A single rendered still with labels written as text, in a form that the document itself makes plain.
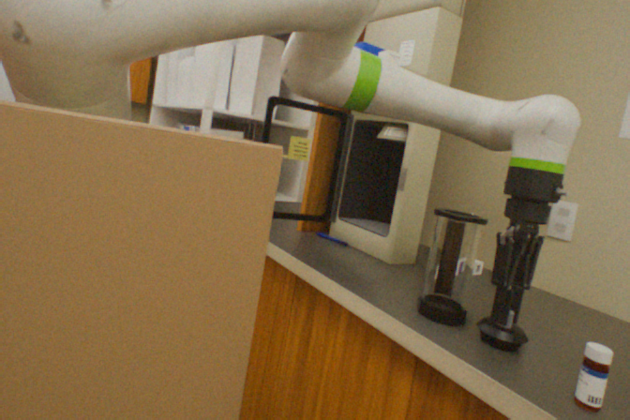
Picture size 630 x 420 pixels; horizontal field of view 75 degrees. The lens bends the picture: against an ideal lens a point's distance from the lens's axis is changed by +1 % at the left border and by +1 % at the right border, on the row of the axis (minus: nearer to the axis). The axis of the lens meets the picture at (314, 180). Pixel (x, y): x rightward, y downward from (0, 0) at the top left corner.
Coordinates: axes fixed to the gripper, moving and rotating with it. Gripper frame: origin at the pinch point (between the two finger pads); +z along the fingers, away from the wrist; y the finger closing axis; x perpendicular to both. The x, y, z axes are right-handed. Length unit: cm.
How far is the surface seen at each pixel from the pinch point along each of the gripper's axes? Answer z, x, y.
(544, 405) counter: 7.7, -14.9, -13.2
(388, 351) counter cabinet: 16.0, 16.1, -11.8
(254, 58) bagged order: -66, 171, 18
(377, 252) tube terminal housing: 6, 51, 15
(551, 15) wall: -79, 35, 58
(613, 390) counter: 7.7, -17.3, 5.0
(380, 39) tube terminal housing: -63, 68, 15
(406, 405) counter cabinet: 23.6, 9.2, -11.9
